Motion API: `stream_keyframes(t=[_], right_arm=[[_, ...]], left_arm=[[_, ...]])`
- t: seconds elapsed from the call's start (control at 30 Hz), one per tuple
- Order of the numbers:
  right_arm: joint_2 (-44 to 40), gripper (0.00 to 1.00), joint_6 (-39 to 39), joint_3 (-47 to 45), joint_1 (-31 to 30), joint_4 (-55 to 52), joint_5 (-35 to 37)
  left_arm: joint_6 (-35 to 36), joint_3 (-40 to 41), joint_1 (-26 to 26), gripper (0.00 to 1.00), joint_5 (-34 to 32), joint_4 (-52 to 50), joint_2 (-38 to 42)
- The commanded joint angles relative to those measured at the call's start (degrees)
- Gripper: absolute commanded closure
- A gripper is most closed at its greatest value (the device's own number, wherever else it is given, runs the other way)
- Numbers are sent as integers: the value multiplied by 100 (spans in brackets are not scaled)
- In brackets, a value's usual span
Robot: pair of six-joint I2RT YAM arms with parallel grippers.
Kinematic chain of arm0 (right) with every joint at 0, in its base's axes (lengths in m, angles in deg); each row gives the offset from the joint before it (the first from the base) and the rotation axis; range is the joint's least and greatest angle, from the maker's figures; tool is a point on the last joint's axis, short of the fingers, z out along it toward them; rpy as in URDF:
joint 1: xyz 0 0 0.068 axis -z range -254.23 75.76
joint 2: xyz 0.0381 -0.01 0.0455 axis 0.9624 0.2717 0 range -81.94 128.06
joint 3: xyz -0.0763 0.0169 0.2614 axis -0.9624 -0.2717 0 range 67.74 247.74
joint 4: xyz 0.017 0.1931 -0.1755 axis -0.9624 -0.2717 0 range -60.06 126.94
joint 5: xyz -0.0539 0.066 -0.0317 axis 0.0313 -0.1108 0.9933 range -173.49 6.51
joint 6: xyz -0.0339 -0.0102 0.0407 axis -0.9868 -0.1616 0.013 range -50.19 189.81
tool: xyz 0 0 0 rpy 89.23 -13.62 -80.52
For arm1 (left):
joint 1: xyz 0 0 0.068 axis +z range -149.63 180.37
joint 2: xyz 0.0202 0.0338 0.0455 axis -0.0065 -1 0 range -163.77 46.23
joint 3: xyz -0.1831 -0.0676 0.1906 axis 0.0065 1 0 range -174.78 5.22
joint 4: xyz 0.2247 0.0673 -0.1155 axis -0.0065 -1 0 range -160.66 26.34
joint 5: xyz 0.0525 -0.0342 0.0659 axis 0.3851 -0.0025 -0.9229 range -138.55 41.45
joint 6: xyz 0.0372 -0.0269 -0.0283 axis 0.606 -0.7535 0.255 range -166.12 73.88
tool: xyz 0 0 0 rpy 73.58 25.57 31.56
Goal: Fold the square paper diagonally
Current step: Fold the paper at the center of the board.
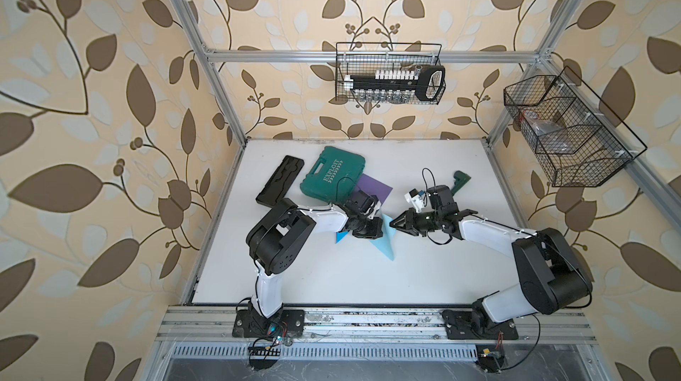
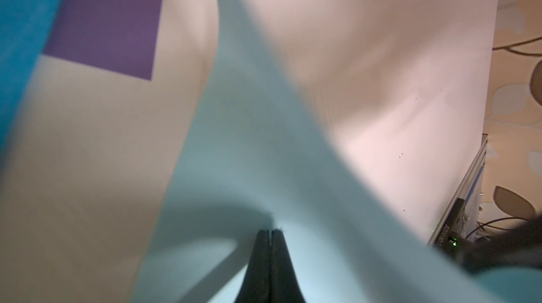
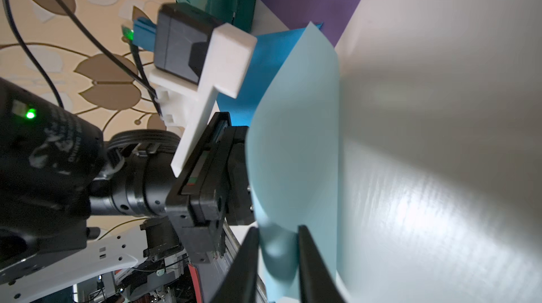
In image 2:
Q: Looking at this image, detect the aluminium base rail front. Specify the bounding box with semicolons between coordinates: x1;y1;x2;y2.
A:
428;134;488;247

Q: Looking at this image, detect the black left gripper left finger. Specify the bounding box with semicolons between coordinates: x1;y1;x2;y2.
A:
234;230;271;303

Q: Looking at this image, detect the purple square paper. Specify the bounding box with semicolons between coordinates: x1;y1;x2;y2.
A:
44;0;162;80

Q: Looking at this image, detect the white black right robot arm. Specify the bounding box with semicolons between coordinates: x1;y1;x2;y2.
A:
457;216;541;274

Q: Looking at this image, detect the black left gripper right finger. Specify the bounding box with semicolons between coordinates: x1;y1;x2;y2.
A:
270;230;306;303

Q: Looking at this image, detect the light blue square paper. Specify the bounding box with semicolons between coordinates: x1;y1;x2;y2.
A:
131;0;541;302

